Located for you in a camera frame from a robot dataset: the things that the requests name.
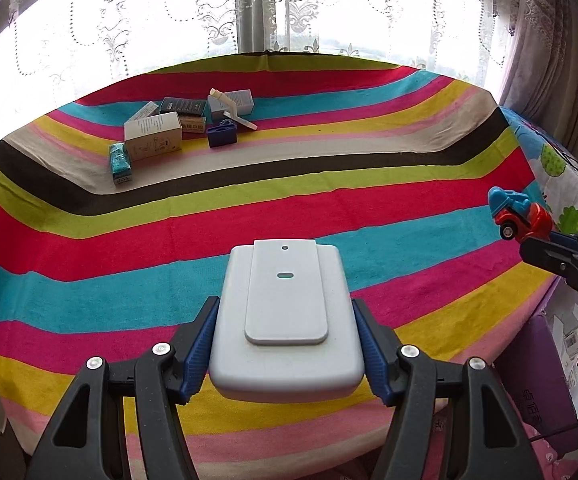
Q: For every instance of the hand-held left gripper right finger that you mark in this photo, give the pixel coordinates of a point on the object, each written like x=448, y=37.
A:
x=374, y=350

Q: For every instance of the purple cardboard box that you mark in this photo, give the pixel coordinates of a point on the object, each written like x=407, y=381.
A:
x=544, y=390

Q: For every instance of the red toy car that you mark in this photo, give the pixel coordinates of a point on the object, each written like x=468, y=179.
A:
x=524, y=222

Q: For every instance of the small dark blue box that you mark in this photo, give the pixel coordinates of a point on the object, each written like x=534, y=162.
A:
x=221, y=136

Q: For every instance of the mauve drape curtain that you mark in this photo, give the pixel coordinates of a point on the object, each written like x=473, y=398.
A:
x=569, y=60

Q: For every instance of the teal patterned box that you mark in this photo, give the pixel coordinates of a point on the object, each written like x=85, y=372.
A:
x=119, y=165

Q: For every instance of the grey white box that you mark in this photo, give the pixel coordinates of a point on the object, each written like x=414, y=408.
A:
x=241, y=102

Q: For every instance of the white plastic case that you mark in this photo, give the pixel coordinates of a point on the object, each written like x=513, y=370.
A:
x=289, y=280

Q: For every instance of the brown gold box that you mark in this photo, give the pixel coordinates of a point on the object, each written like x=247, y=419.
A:
x=193, y=123

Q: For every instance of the beige cardboard box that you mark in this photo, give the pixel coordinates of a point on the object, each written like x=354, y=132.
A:
x=154, y=135

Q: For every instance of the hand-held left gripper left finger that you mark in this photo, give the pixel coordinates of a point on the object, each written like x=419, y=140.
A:
x=199, y=347

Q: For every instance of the blue plastic toy piece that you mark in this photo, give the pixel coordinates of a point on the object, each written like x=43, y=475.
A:
x=509, y=200

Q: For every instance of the cream plastic scoop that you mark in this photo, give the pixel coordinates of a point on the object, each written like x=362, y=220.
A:
x=234, y=116

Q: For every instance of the white lace curtain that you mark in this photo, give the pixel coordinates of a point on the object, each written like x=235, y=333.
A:
x=119, y=20

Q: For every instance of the striped colourful blanket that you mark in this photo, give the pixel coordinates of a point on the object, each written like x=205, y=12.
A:
x=289, y=195

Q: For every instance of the slim white printed box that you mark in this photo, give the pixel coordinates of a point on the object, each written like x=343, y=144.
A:
x=144, y=110

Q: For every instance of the cartoon printed cloth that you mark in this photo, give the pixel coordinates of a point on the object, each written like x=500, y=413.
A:
x=559, y=170

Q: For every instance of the black printed box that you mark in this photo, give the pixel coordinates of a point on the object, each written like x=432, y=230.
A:
x=184, y=105

